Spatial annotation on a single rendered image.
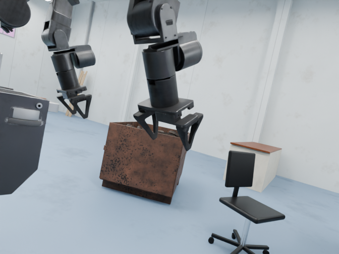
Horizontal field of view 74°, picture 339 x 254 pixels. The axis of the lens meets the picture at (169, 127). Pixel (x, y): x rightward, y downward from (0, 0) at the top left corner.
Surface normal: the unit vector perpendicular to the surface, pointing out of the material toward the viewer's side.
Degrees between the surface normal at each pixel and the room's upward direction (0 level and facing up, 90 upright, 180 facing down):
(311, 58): 90
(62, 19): 91
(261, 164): 90
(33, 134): 90
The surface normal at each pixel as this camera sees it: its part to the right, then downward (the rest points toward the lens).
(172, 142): -0.15, 0.04
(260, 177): -0.52, -0.05
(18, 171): 0.71, 0.19
